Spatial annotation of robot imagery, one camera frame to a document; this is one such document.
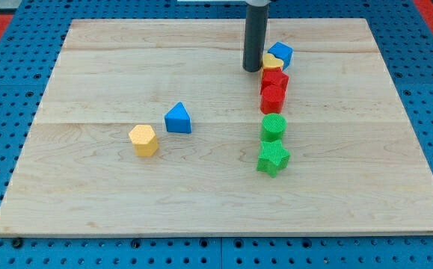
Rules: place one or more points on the blue cube block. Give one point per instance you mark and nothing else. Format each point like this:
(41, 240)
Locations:
(282, 51)

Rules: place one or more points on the blue triangle block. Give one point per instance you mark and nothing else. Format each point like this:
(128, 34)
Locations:
(178, 120)

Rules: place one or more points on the green cylinder block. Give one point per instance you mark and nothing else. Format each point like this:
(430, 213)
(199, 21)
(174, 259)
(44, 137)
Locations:
(273, 127)

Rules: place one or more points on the green star block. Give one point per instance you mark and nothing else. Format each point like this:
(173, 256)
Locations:
(273, 157)

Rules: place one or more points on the red cylinder block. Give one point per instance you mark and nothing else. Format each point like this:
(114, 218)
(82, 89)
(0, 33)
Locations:
(272, 99)

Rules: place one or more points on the yellow hexagon block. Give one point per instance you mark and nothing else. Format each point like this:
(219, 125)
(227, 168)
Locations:
(144, 140)

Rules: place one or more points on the light wooden board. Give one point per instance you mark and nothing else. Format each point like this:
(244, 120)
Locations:
(356, 168)

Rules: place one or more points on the red square block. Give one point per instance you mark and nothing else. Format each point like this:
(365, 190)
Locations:
(274, 77)

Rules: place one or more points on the yellow heart block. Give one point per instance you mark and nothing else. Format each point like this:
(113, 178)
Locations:
(269, 61)

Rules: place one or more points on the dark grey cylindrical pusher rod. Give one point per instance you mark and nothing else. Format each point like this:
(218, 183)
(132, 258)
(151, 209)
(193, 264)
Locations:
(255, 30)

